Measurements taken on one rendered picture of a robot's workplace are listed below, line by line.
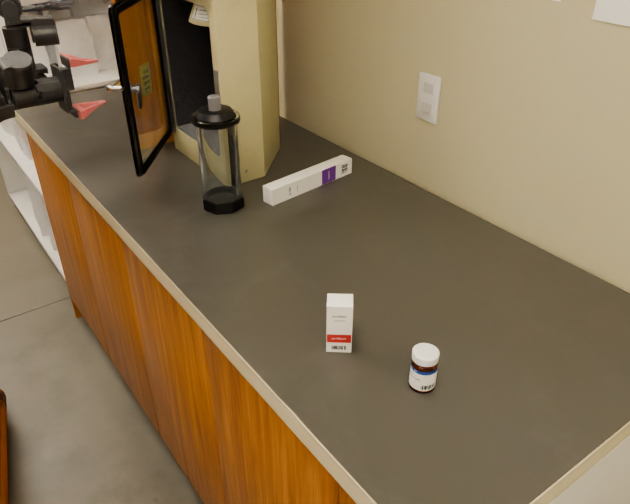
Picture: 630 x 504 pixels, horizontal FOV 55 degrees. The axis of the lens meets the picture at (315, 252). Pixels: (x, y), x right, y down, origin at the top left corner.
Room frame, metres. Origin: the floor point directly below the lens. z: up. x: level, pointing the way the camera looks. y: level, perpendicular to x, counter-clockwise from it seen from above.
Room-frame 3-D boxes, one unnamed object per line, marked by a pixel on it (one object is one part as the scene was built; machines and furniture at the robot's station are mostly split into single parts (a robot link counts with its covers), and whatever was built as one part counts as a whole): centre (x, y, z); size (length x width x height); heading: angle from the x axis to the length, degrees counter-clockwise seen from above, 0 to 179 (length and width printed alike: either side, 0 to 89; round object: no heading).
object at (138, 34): (1.50, 0.42, 1.19); 0.30 x 0.01 x 0.40; 177
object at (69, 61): (1.41, 0.54, 1.24); 0.09 x 0.07 x 0.07; 128
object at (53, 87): (1.36, 0.60, 1.21); 0.07 x 0.07 x 0.10; 38
